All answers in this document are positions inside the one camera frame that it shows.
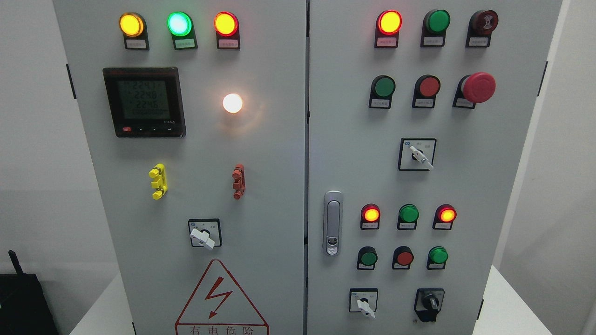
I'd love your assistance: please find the black rotary knob switch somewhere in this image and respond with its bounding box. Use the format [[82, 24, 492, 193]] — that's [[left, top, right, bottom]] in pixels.
[[413, 288, 445, 322]]

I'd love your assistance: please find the red terminal connector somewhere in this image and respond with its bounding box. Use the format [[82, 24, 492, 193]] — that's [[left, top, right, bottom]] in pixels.
[[232, 163, 246, 200]]

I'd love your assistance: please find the red lit lamp lower left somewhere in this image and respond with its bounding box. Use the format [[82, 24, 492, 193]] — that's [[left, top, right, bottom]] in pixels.
[[360, 203, 381, 230]]

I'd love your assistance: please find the white glowing lamp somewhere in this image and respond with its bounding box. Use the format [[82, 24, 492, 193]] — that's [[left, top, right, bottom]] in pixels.
[[222, 93, 244, 113]]

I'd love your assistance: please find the green push button lower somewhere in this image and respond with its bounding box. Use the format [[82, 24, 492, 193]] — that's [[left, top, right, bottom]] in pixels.
[[356, 246, 378, 271]]

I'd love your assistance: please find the green push button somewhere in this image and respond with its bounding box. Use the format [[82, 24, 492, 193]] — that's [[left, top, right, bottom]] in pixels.
[[356, 246, 378, 271], [368, 75, 396, 109]]

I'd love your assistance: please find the green push button upper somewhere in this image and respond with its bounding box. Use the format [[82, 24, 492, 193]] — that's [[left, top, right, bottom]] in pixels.
[[368, 75, 396, 109]]

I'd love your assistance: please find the grey left cabinet door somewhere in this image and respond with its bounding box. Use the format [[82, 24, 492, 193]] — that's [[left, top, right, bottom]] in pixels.
[[54, 0, 307, 335]]

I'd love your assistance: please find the grey cabinet door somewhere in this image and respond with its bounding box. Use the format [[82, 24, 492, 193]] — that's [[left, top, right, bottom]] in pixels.
[[306, 0, 562, 335], [54, 0, 307, 335]]

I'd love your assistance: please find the green lamp lower middle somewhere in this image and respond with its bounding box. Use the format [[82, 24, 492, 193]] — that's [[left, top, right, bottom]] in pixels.
[[397, 204, 420, 230]]

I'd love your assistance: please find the grey right cabinet door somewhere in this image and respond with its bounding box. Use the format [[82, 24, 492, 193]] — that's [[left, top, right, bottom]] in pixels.
[[306, 0, 562, 335]]

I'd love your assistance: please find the red push button lower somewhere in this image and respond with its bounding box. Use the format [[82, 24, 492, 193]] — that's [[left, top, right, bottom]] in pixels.
[[392, 246, 414, 270]]

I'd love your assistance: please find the red push button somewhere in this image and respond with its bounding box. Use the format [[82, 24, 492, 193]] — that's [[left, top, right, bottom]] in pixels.
[[412, 74, 441, 109], [392, 246, 414, 270]]

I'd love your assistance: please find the yellow terminal connector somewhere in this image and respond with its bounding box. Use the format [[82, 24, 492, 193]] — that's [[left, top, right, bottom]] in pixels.
[[148, 163, 168, 200]]

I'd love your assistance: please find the red push button upper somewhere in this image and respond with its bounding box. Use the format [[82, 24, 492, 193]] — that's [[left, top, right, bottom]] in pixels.
[[412, 74, 441, 109]]

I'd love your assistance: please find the red lamp lower right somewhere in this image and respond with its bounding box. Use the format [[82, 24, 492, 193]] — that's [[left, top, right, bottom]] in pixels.
[[433, 204, 457, 230]]

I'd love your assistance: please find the red triangle warning sticker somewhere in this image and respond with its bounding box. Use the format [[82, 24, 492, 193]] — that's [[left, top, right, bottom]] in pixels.
[[175, 259, 270, 335]]

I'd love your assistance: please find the red-rimmed amber indicator lamp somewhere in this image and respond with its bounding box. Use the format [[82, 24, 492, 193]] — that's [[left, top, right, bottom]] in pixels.
[[214, 11, 241, 50]]

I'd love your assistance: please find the green illuminated button lower right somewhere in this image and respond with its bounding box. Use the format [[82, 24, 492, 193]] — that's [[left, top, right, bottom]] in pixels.
[[427, 246, 449, 270]]

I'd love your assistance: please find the black digital power meter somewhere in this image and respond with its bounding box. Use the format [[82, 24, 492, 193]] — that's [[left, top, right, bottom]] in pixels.
[[102, 67, 187, 138]]

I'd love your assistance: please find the red lit lamp right door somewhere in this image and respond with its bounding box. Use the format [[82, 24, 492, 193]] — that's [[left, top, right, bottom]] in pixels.
[[374, 9, 403, 48]]

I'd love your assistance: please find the green lit indicator lamp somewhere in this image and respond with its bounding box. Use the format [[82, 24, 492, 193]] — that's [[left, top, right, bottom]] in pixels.
[[166, 11, 197, 50]]

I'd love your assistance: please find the red emergency stop button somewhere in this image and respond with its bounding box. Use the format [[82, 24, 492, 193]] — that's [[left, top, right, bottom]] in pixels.
[[453, 72, 496, 109]]

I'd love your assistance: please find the green lamp top right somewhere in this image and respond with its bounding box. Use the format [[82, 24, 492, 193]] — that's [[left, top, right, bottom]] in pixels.
[[420, 9, 451, 47]]

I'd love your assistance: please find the yellow indicator lamp top left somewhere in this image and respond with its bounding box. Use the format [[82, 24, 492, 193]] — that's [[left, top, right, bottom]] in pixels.
[[119, 12, 149, 50]]

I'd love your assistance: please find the dark red buzzer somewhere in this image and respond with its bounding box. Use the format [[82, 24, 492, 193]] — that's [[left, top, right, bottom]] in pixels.
[[466, 9, 499, 47]]

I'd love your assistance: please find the black box with antenna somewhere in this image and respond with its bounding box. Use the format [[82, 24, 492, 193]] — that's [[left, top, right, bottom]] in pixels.
[[0, 250, 58, 335]]

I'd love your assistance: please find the silver door lock handle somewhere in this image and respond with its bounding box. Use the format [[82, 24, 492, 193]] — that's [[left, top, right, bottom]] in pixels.
[[322, 190, 344, 256]]

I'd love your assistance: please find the white selector switch left door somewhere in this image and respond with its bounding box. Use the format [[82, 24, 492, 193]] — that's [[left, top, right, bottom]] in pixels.
[[188, 218, 222, 250]]

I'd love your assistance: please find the white selector switch upper right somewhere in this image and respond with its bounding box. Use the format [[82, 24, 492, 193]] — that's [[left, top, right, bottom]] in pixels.
[[398, 138, 437, 170]]

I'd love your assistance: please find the white selector switch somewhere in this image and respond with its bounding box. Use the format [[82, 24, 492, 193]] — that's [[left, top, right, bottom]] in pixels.
[[398, 138, 437, 170], [349, 288, 379, 320]]

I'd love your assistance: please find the white selector switch bottom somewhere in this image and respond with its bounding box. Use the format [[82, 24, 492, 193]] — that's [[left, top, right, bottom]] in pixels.
[[349, 288, 379, 320]]

